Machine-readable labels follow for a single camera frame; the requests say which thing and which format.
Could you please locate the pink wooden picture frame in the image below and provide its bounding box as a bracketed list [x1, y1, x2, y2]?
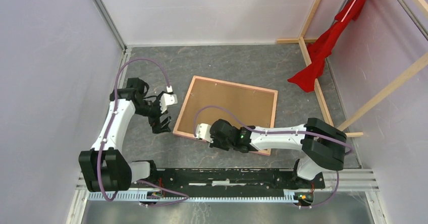
[172, 76, 279, 156]

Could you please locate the light wooden beam structure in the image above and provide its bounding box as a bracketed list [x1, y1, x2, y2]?
[276, 0, 427, 138]

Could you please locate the white slotted cable duct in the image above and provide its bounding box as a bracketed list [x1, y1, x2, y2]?
[87, 190, 315, 203]

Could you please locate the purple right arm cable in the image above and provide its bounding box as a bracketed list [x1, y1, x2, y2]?
[192, 105, 354, 210]

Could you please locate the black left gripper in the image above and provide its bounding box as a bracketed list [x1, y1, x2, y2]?
[134, 91, 172, 134]

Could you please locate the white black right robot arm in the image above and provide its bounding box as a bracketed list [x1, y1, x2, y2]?
[195, 118, 351, 188]

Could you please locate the aluminium side rail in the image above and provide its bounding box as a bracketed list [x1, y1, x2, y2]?
[91, 47, 133, 169]

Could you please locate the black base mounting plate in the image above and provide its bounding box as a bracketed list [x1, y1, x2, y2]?
[147, 168, 326, 197]

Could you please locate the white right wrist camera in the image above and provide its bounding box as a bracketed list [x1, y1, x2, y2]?
[195, 123, 212, 142]

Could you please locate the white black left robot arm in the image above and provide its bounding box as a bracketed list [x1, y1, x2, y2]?
[78, 78, 177, 193]

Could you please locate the brown backing board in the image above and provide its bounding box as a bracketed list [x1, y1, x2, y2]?
[176, 79, 276, 153]

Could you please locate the red cloth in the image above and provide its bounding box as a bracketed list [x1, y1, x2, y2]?
[288, 0, 366, 92]

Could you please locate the aluminium front rail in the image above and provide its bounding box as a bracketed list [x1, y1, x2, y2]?
[75, 169, 379, 192]

